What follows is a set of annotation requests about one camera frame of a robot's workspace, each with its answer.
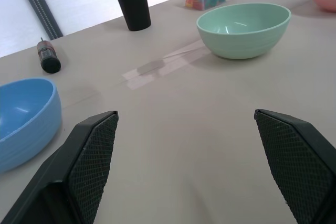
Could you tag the black pen cup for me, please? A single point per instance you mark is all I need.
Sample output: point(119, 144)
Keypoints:
point(132, 1)

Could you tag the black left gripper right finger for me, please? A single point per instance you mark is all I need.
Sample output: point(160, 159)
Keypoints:
point(296, 161)

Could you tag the green plastic bowl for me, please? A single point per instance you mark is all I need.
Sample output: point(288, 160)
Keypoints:
point(244, 31)

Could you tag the blue plastic bowl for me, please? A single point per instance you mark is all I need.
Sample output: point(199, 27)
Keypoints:
point(25, 119)

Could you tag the grey perforated metal rail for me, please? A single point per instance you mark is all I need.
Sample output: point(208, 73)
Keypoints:
point(38, 3)

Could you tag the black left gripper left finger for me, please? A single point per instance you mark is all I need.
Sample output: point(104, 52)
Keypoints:
point(78, 166)

